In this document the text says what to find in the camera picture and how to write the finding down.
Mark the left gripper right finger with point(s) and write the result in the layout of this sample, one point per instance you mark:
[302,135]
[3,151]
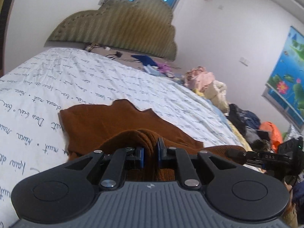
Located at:
[233,190]

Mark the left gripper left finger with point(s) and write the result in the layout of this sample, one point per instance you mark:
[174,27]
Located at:
[69,190]

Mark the brown knit sweater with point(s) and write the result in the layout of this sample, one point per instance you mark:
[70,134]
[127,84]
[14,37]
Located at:
[121,124]

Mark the black dark clothes pile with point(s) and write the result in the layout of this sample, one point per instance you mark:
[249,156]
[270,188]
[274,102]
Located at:
[248,124]

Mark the orange garment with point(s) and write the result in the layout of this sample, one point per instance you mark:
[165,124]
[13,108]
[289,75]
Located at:
[275,135]

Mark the yellow blanket edge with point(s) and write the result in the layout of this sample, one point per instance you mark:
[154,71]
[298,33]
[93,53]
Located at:
[240,138]

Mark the white script-print bed quilt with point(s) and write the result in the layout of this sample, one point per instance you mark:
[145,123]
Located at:
[32,95]

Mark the cream crumpled garment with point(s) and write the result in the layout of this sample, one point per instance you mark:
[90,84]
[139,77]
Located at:
[216,93]

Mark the pink crumpled garment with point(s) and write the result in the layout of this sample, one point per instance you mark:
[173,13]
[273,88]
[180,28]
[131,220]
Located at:
[198,79]

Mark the purple garment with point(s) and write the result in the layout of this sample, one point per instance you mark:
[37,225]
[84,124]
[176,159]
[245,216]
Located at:
[164,69]

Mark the dark blue garment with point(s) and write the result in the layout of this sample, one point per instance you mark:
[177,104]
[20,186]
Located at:
[145,60]

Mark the olive padded headboard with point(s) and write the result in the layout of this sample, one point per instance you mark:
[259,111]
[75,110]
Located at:
[143,26]

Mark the gold tower air conditioner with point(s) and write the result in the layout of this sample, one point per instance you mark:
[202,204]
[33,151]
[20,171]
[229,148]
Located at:
[6,7]

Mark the lotus pond wall poster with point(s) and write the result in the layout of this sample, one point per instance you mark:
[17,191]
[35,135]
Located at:
[284,87]

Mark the white wall switch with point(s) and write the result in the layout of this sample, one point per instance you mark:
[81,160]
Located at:
[244,61]

